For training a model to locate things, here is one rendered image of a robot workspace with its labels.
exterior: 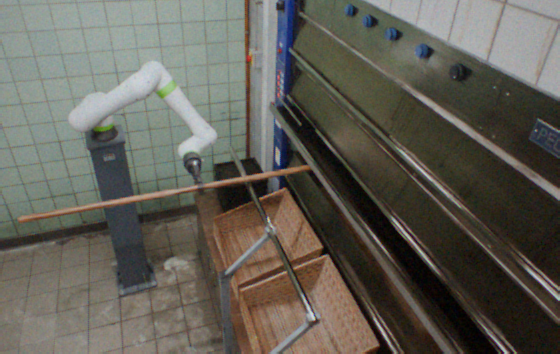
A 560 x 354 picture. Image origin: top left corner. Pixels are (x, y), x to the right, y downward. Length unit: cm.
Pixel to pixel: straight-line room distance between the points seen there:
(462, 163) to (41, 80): 262
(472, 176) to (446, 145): 14
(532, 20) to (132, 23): 243
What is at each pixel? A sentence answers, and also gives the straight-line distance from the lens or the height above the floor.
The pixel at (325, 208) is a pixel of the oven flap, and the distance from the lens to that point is 228.
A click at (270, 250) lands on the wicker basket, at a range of 266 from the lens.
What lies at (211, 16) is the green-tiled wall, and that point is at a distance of 311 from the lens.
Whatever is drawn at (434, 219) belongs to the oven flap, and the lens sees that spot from 150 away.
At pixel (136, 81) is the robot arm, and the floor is 165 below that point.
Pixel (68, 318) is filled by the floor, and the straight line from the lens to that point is 332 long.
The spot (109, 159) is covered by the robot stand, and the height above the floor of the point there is 109.
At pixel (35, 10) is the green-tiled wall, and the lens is 307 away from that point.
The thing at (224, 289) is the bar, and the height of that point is 87.
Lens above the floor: 247
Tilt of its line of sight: 34 degrees down
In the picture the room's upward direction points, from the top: 2 degrees clockwise
